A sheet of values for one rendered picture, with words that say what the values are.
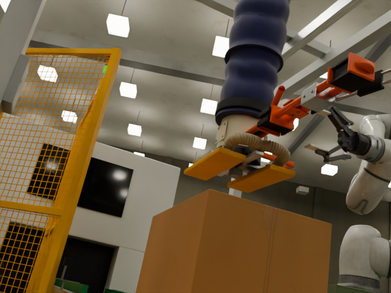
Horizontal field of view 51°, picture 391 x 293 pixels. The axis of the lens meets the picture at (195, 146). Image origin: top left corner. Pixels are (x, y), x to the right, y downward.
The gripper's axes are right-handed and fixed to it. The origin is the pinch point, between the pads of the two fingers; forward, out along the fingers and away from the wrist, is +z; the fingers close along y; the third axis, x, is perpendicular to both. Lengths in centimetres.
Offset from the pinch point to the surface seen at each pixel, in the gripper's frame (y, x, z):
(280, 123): 4.3, -3.0, 13.4
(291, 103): 1.9, -12.3, 15.6
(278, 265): 46.7, -5.2, 9.5
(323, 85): 2.3, -26.3, 15.3
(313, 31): -182, 158, -98
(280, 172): 14.7, 9.8, 4.0
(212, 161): 14.8, 19.1, 25.2
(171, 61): -504, 816, -103
